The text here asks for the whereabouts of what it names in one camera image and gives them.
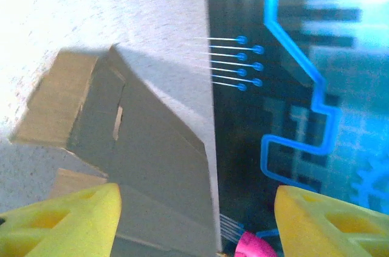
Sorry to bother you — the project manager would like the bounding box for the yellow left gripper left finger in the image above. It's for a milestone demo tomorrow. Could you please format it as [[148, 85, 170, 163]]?
[[0, 182, 122, 257]]

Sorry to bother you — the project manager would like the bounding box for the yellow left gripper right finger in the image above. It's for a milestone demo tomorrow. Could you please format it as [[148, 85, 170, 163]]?
[[275, 185, 389, 257]]

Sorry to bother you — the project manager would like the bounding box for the brown cardboard paper box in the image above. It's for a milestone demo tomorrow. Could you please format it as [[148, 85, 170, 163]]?
[[10, 43, 215, 257]]

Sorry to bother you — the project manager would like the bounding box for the pink wine glass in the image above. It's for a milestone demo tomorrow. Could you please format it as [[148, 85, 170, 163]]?
[[235, 231, 277, 257]]

